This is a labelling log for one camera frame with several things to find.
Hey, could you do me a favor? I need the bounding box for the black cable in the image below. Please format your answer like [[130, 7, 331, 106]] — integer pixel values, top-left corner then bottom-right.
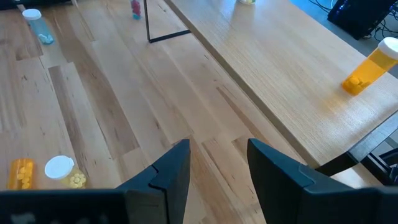
[[363, 8, 398, 42]]

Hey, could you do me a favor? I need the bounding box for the black aluminium rig frame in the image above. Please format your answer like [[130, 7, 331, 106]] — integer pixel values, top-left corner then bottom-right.
[[362, 146, 398, 187]]

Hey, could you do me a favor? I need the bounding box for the wooden shelf with black frame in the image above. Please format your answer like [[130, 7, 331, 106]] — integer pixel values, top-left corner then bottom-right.
[[143, 0, 398, 177]]

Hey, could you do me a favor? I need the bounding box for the clear plastic pill bottle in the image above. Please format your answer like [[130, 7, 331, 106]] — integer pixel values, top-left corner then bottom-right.
[[44, 155, 88, 190]]

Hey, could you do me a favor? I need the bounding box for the red medicine bottle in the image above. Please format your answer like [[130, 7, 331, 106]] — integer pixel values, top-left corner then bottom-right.
[[130, 0, 142, 21]]

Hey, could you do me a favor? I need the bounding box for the orange medicine bottle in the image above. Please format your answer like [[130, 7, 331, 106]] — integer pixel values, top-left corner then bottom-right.
[[341, 37, 398, 96], [7, 158, 35, 191]]

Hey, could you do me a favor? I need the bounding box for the black computer case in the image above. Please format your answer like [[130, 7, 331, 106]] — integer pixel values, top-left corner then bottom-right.
[[326, 0, 398, 41]]

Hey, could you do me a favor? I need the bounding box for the blue medicine bottle white cap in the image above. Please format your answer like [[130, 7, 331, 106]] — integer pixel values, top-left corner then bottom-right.
[[22, 8, 55, 45]]

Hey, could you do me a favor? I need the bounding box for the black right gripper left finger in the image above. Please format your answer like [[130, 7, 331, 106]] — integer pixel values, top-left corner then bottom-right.
[[115, 139, 192, 224]]

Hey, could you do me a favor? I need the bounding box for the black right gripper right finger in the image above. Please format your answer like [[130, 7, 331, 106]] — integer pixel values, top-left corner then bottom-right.
[[248, 139, 398, 224]]

